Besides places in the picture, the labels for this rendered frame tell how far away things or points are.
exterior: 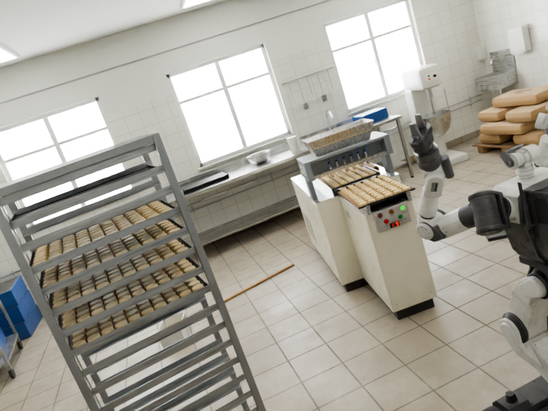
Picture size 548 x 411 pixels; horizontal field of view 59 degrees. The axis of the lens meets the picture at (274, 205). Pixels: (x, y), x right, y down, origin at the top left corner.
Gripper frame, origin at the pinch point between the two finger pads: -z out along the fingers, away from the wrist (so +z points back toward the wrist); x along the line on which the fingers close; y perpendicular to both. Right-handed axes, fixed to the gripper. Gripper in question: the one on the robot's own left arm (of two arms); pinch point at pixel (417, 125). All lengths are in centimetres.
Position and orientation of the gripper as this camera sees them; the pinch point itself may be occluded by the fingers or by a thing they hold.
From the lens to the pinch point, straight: 183.1
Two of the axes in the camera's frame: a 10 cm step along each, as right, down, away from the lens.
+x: 4.9, -7.1, 5.0
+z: 4.4, 7.0, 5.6
